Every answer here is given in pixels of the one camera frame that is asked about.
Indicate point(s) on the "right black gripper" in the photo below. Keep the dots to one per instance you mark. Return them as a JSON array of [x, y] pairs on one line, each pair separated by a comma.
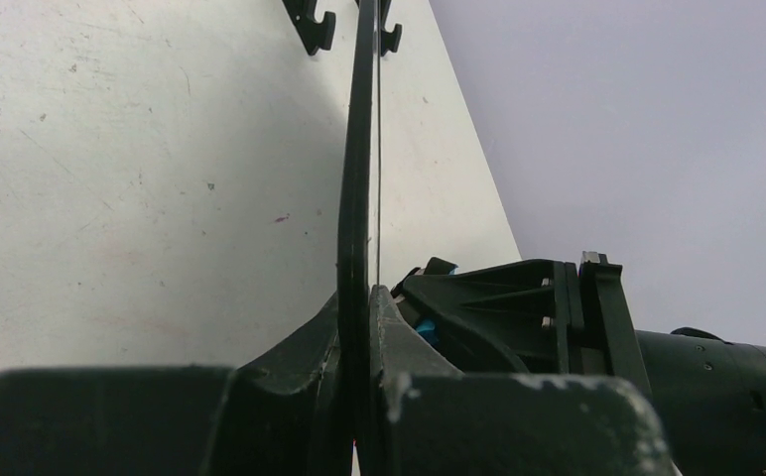
[[534, 316]]

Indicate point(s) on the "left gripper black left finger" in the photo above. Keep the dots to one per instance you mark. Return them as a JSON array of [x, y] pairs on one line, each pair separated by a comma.
[[280, 414]]

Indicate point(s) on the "wire display stand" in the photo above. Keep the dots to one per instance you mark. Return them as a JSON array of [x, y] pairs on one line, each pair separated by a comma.
[[318, 35]]

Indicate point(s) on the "black framed whiteboard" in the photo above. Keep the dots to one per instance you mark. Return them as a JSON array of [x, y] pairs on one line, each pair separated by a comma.
[[353, 230]]

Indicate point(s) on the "blue heart eraser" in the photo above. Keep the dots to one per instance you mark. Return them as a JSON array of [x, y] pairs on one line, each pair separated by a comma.
[[426, 327]]

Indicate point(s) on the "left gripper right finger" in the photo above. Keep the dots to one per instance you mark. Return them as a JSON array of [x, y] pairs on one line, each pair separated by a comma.
[[432, 419]]

